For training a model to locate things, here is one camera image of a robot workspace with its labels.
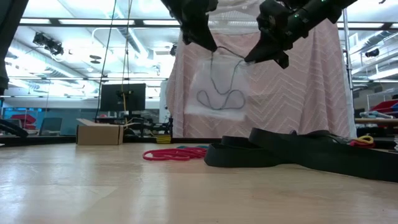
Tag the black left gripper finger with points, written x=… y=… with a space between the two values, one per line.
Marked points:
x=199 y=35

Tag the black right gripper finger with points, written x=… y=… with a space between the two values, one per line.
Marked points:
x=283 y=60
x=264 y=49

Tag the gray rubber band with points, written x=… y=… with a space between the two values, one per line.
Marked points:
x=211 y=68

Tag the clear plastic bag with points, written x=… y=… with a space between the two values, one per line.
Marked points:
x=236 y=115

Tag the teal rubber band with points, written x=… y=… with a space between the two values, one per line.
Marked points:
x=202 y=146
x=182 y=147

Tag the red rubber band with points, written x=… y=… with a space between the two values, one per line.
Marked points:
x=145 y=156
x=196 y=152

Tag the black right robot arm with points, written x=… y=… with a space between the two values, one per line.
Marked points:
x=335 y=7

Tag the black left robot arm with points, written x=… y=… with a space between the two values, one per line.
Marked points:
x=12 y=31

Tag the wide black rubber band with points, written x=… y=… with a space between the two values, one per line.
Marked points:
x=236 y=158
x=342 y=161

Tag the pink chevron cloth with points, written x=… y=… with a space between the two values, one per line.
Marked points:
x=311 y=93

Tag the metal garment rack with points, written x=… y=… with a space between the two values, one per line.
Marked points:
x=347 y=46

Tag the black computer monitor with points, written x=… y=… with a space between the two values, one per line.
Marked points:
x=122 y=97

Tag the black desk with equipment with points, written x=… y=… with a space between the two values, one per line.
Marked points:
x=149 y=127

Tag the pale folded cloth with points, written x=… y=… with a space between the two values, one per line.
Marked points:
x=374 y=114

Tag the black spool yellow winding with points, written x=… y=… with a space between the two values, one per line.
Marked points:
x=163 y=139

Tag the wooden workbench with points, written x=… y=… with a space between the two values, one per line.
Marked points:
x=376 y=122

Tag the red storage bins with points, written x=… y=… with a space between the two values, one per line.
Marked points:
x=385 y=105

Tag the thick yellow band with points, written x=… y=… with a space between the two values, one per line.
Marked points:
x=365 y=137

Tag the thick red band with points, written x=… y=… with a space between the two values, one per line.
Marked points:
x=360 y=144

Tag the small open cardboard box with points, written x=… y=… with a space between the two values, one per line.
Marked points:
x=99 y=135

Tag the black ceiling spotlight cluster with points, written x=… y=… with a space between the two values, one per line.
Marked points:
x=53 y=46

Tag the grey office chair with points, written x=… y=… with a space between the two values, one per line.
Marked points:
x=51 y=126

